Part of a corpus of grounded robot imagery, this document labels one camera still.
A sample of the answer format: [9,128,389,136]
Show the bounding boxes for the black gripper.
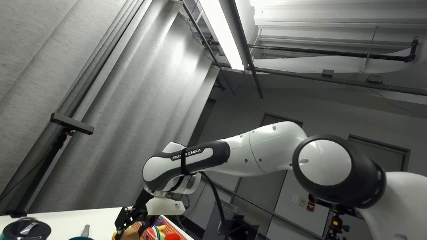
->
[113,204,153,236]

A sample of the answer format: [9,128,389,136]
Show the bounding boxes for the toy burger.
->
[120,221,144,240]

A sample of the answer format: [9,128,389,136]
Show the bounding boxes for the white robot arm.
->
[112,121,427,240]

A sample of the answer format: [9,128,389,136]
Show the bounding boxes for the wooden toy crate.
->
[145,214,193,240]

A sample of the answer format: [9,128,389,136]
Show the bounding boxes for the teal toy kettle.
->
[69,224,93,240]

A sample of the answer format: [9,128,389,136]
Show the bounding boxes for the teal toy frying pan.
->
[1,217,52,240]

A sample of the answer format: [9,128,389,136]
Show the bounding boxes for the ceiling light strip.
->
[200,0,244,70]

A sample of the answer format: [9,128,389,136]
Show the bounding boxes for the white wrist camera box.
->
[145,197,185,216]

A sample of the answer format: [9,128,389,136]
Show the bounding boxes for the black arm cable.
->
[178,148,230,240]

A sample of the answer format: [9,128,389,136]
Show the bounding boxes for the black camera on tripod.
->
[0,112,94,217]

